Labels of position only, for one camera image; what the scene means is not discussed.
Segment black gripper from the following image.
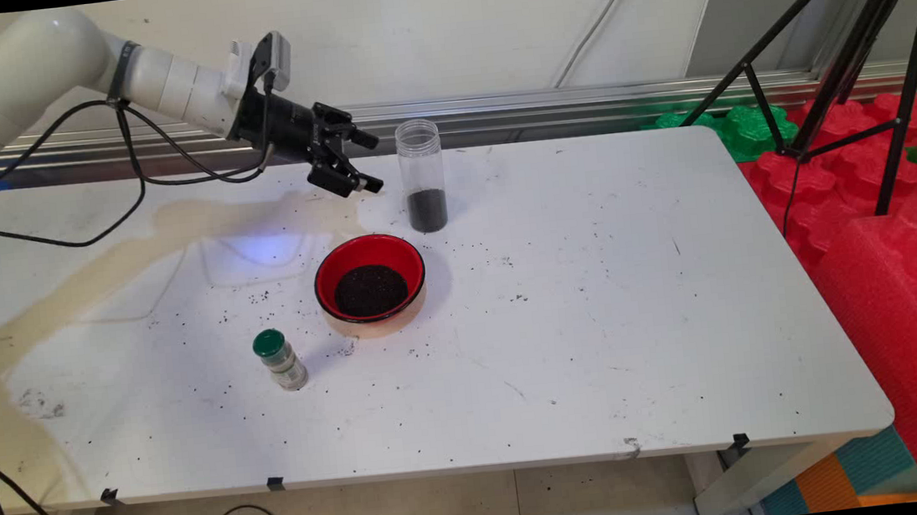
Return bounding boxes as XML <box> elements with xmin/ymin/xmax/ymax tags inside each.
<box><xmin>228</xmin><ymin>75</ymin><xmax>386</xmax><ymax>209</ymax></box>

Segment clear plastic jar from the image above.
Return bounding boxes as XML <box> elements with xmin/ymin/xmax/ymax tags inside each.
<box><xmin>394</xmin><ymin>117</ymin><xmax>451</xmax><ymax>236</ymax></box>

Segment dark grains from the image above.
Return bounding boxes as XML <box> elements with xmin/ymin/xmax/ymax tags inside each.
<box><xmin>331</xmin><ymin>261</ymin><xmax>413</xmax><ymax>321</ymax></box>
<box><xmin>405</xmin><ymin>188</ymin><xmax>450</xmax><ymax>235</ymax></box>

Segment red bowl with black rim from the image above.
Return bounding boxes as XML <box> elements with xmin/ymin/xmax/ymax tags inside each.
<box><xmin>310</xmin><ymin>229</ymin><xmax>433</xmax><ymax>342</ymax></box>

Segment green-capped spice bottle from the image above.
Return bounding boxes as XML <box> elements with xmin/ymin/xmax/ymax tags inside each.
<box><xmin>251</xmin><ymin>326</ymin><xmax>311</xmax><ymax>394</ymax></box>

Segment red foam puzzle mat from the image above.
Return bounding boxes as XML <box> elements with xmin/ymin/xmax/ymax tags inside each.
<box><xmin>730</xmin><ymin>90</ymin><xmax>917</xmax><ymax>281</ymax></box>

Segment black tripod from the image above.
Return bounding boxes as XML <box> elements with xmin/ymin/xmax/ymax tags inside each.
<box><xmin>665</xmin><ymin>0</ymin><xmax>917</xmax><ymax>249</ymax></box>

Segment orange foam mat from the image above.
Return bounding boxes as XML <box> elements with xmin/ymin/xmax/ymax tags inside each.
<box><xmin>793</xmin><ymin>451</ymin><xmax>862</xmax><ymax>515</ymax></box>

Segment large red foam block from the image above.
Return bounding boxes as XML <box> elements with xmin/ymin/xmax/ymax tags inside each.
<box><xmin>803</xmin><ymin>197</ymin><xmax>917</xmax><ymax>475</ymax></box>

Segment teal foam mat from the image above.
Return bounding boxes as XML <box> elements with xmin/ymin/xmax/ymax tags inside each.
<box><xmin>754</xmin><ymin>424</ymin><xmax>917</xmax><ymax>515</ymax></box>

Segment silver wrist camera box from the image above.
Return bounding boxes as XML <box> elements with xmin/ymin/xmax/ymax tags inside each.
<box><xmin>248</xmin><ymin>30</ymin><xmax>296</xmax><ymax>95</ymax></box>

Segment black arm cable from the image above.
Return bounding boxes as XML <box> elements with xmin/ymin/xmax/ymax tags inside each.
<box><xmin>0</xmin><ymin>82</ymin><xmax>286</xmax><ymax>256</ymax></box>

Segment white wall cable conduit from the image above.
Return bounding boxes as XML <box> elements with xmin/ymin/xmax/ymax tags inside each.
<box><xmin>545</xmin><ymin>0</ymin><xmax>665</xmax><ymax>90</ymax></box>

